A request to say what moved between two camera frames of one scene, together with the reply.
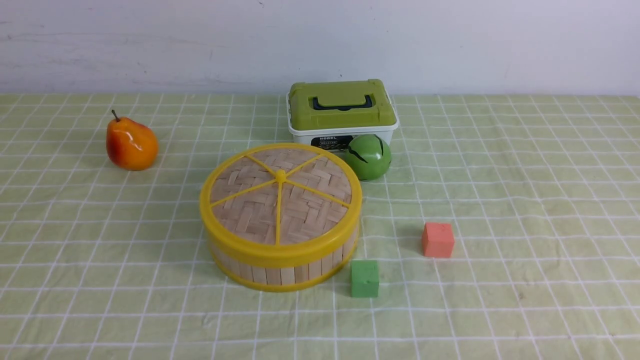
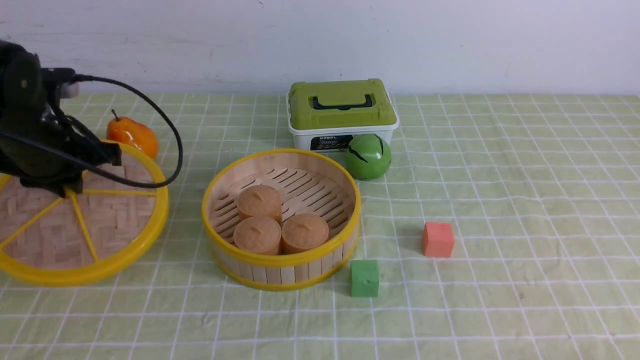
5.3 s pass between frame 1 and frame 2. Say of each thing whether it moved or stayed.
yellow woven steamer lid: moved
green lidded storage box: stayed
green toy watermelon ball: stayed
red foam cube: stayed
